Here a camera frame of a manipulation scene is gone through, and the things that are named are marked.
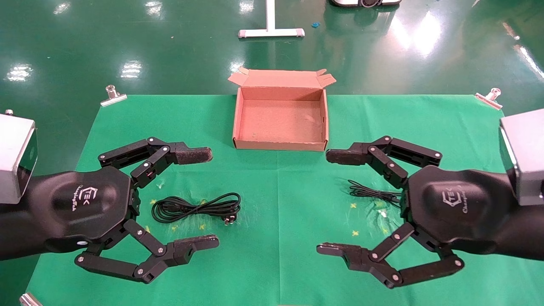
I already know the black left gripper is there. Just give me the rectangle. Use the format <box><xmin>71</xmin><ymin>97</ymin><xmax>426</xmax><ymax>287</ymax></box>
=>
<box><xmin>0</xmin><ymin>137</ymin><xmax>220</xmax><ymax>284</ymax></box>

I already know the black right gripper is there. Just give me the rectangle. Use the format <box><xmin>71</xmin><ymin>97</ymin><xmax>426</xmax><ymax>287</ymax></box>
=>
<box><xmin>317</xmin><ymin>136</ymin><xmax>544</xmax><ymax>290</ymax></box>

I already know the black wired computer mouse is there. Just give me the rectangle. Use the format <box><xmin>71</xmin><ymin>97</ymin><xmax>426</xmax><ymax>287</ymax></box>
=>
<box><xmin>348</xmin><ymin>179</ymin><xmax>402</xmax><ymax>209</ymax></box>

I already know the black data cable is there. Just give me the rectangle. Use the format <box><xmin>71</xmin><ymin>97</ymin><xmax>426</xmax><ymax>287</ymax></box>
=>
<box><xmin>151</xmin><ymin>193</ymin><xmax>242</xmax><ymax>226</ymax></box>

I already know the open brown cardboard box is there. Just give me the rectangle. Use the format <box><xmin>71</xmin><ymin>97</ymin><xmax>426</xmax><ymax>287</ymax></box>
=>
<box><xmin>228</xmin><ymin>67</ymin><xmax>337</xmax><ymax>152</ymax></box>

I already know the green table cloth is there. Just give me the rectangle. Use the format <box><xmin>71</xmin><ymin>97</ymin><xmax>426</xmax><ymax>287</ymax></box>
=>
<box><xmin>25</xmin><ymin>94</ymin><xmax>544</xmax><ymax>306</ymax></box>

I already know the silver metal binder clip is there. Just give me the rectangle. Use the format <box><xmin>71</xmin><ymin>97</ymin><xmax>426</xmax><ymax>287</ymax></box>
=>
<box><xmin>474</xmin><ymin>88</ymin><xmax>504</xmax><ymax>111</ymax></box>
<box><xmin>19</xmin><ymin>292</ymin><xmax>43</xmax><ymax>306</ymax></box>
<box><xmin>100</xmin><ymin>85</ymin><xmax>128</xmax><ymax>107</ymax></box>

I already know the white T-shaped stand base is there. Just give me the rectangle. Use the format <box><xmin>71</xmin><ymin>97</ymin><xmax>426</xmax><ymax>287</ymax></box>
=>
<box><xmin>238</xmin><ymin>0</ymin><xmax>306</xmax><ymax>39</ymax></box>

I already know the black and white machine base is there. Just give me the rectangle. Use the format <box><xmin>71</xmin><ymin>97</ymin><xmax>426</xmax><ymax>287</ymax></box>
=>
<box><xmin>330</xmin><ymin>0</ymin><xmax>402</xmax><ymax>9</ymax></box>

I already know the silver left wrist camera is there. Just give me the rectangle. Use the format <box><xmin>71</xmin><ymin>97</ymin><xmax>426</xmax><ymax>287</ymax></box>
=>
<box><xmin>0</xmin><ymin>110</ymin><xmax>38</xmax><ymax>205</ymax></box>

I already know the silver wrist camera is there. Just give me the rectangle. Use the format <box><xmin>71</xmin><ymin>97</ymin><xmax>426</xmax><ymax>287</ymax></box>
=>
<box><xmin>499</xmin><ymin>108</ymin><xmax>544</xmax><ymax>207</ymax></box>
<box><xmin>0</xmin><ymin>110</ymin><xmax>38</xmax><ymax>205</ymax></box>

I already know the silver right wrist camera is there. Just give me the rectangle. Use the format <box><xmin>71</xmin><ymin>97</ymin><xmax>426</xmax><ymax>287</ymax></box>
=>
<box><xmin>499</xmin><ymin>108</ymin><xmax>544</xmax><ymax>207</ymax></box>

